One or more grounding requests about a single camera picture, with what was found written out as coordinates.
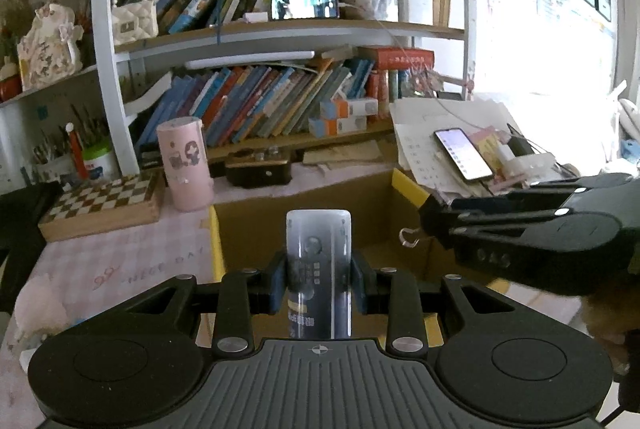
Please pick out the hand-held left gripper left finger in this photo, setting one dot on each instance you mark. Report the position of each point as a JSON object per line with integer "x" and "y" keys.
{"x": 277, "y": 289}

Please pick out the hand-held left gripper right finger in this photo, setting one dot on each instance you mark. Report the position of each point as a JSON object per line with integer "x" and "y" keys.
{"x": 361, "y": 286}

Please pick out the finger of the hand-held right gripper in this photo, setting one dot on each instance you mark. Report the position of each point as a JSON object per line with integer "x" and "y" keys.
{"x": 480, "y": 234}
{"x": 550, "y": 194}

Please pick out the grey slim can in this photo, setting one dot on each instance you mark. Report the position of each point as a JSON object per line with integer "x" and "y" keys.
{"x": 319, "y": 269}

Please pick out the cardboard box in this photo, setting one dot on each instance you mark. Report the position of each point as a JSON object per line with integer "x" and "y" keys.
{"x": 380, "y": 209}

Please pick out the pink checked cloth desktop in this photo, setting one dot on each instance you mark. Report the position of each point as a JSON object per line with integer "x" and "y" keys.
{"x": 125, "y": 259}

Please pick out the white plastic tray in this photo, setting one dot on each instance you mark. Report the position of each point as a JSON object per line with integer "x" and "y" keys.
{"x": 527, "y": 164}

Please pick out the clear plastic hook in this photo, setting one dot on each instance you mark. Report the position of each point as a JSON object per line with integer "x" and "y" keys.
{"x": 409, "y": 240}

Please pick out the black smartphone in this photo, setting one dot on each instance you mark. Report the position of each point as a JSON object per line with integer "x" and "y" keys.
{"x": 462, "y": 154}
{"x": 305, "y": 5}

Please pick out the fluffy plush toy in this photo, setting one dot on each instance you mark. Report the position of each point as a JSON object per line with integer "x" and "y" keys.
{"x": 605, "y": 329}

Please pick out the stack of white papers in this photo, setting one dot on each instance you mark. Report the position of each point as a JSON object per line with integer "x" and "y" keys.
{"x": 415, "y": 134}

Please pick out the dark rectangular box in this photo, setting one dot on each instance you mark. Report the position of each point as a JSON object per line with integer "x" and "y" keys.
{"x": 257, "y": 169}

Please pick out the pink cylindrical tin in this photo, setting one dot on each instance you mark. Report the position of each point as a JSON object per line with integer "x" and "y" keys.
{"x": 181, "y": 164}

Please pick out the orange and white small box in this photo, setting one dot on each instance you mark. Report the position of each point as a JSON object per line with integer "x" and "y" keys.
{"x": 337, "y": 126}
{"x": 350, "y": 107}

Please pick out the thick red book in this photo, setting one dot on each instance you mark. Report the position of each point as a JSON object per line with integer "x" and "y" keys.
{"x": 402, "y": 58}

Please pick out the wooden chessboard box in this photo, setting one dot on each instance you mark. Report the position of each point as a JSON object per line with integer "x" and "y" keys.
{"x": 102, "y": 204}

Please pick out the white jar with green lid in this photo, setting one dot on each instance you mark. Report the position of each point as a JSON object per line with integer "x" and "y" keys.
{"x": 100, "y": 164}

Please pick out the pink plush toy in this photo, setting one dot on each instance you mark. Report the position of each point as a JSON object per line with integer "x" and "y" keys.
{"x": 40, "y": 309}

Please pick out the orange spray bottle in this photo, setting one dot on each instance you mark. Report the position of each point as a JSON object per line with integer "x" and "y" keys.
{"x": 77, "y": 151}

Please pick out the cup of brushes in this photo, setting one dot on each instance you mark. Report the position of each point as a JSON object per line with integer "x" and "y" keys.
{"x": 52, "y": 166}

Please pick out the white quilted handbag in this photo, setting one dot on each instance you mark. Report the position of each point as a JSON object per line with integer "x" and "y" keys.
{"x": 133, "y": 21}

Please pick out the red round jar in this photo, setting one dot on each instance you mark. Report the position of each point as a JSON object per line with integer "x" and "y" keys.
{"x": 10, "y": 89}

